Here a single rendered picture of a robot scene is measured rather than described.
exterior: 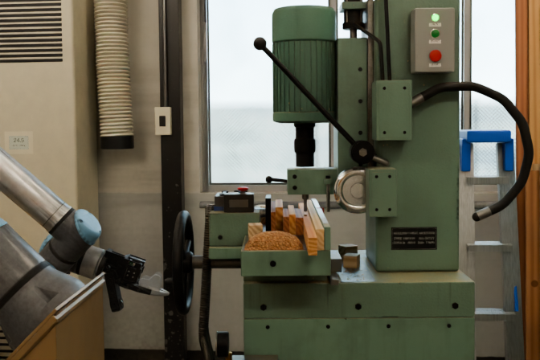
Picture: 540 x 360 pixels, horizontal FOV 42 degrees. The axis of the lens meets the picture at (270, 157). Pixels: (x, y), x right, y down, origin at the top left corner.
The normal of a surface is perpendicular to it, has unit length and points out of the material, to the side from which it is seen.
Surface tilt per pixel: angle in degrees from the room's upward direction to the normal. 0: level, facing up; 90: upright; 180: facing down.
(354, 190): 90
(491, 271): 90
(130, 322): 90
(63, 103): 90
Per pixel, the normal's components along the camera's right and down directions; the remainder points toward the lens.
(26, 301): -0.07, -0.40
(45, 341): -0.04, 0.05
